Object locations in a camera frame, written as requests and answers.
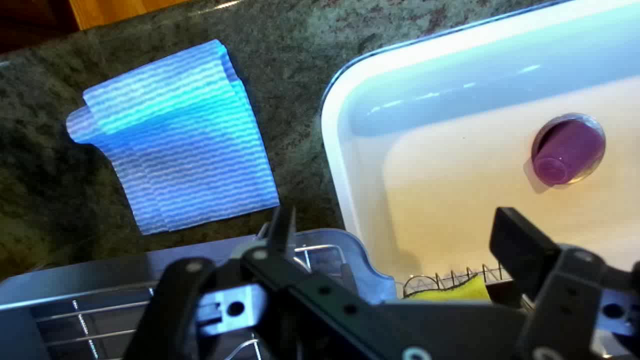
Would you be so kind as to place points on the purple sink drain stopper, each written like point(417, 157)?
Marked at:
point(567, 152)

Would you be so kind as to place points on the white sink basin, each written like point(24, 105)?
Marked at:
point(466, 200)

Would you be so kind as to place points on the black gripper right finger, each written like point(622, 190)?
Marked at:
point(573, 300)

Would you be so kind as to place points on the blue striped dish cloth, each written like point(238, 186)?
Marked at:
point(180, 147)

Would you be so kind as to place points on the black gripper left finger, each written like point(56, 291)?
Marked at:
point(200, 312)

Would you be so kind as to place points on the wooden cabinet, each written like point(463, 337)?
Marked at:
point(112, 11)

